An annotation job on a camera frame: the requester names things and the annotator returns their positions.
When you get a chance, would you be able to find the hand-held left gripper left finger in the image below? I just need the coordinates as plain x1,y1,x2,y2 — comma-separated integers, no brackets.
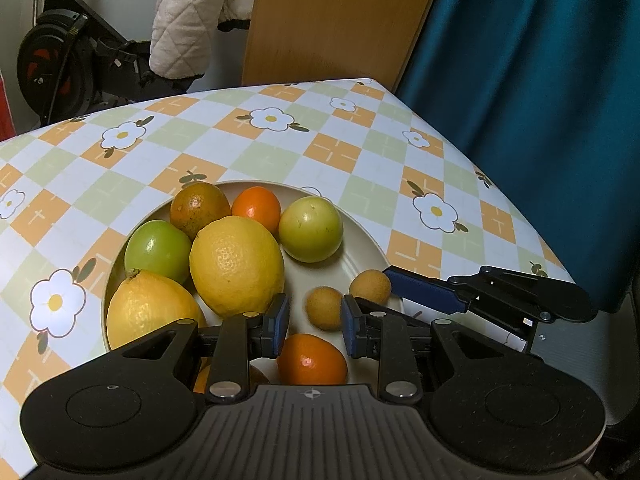
117,292,292,405

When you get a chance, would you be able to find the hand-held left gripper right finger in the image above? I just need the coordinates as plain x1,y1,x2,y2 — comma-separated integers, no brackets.
341,295,511,406

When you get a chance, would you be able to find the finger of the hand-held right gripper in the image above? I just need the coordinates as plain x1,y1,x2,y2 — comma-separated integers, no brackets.
382,266,598,325

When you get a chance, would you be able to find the small brown longan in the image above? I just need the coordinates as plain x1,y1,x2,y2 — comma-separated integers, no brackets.
306,286,346,331
348,270,392,307

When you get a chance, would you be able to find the small orange mandarin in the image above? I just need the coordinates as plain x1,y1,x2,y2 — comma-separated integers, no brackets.
276,332,348,386
231,186,282,233

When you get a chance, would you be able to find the beige round plate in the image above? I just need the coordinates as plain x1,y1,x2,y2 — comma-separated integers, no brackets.
101,180,406,356

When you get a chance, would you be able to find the yellow lemon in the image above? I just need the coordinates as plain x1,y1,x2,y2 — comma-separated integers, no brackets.
189,215,286,318
106,269,207,352

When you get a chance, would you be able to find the dark patched orange mandarin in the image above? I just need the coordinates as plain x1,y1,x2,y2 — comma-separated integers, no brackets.
192,362,271,395

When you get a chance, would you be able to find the pale green round fruit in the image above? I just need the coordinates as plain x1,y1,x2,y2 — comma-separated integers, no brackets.
278,196,344,263

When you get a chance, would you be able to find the bright green round fruit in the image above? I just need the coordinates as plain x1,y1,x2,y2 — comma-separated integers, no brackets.
124,220,193,286

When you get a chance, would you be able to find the dark greenish orange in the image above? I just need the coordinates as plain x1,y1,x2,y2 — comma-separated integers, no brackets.
170,182,225,240

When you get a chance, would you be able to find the checked floral tablecloth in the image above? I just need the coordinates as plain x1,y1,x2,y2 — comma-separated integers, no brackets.
0,77,573,411

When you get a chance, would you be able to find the teal curtain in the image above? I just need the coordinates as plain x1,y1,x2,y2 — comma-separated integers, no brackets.
395,0,640,480

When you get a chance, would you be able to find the wooden board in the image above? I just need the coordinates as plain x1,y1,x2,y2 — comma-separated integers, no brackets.
241,0,448,95

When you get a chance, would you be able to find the white quilted jacket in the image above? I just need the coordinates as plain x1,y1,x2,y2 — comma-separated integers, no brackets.
149,0,261,81

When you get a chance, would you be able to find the pink printed backdrop cloth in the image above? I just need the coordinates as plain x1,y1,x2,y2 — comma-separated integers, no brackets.
0,75,13,138

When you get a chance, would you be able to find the black exercise bike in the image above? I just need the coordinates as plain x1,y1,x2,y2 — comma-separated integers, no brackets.
15,0,173,126

